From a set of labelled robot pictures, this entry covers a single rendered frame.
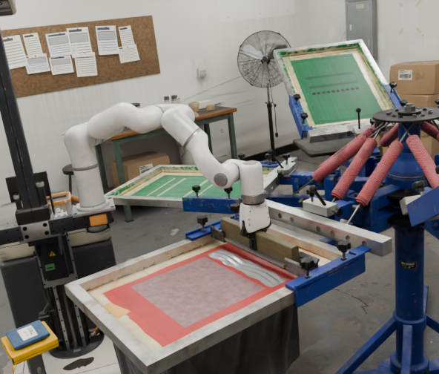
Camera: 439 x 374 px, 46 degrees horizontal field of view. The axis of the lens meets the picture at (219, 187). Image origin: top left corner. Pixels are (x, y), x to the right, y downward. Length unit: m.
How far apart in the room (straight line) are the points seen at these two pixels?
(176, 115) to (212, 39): 4.51
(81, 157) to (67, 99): 3.47
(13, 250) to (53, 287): 0.26
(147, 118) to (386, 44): 4.93
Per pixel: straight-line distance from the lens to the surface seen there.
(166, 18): 5.89
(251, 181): 1.66
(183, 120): 1.71
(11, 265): 2.66
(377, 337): 2.62
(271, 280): 1.65
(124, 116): 1.77
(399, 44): 6.33
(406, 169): 2.27
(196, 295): 1.62
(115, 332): 1.46
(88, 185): 1.97
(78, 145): 1.92
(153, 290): 1.70
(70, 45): 5.39
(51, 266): 2.46
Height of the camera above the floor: 1.74
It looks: 17 degrees down
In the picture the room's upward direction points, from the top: 7 degrees counter-clockwise
